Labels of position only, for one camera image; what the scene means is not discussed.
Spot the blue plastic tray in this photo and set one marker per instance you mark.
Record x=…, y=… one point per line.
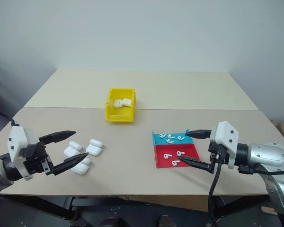
x=157, y=141

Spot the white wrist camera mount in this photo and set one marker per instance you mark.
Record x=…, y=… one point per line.
x=17, y=142
x=223, y=134

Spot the white wireless earbud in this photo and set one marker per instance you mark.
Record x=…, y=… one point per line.
x=179, y=153
x=162, y=136
x=180, y=138
x=166, y=156
x=170, y=141
x=171, y=136
x=175, y=163

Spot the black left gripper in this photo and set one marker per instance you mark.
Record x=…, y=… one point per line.
x=39, y=162

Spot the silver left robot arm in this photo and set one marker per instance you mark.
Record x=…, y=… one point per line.
x=2, y=169

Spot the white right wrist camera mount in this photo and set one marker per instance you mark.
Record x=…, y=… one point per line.
x=223, y=134

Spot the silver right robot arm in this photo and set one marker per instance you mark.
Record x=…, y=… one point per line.
x=267, y=153

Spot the dark rounded shape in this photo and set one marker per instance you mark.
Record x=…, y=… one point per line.
x=166, y=221

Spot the yellow plastic bin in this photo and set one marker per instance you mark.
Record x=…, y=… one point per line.
x=119, y=116

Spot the black table frame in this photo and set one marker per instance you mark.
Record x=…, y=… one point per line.
x=49, y=206

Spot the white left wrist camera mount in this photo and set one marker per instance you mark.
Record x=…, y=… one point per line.
x=17, y=142

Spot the red plastic tray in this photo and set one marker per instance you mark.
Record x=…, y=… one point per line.
x=194, y=153

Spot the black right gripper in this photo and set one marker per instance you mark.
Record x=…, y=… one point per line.
x=219, y=154

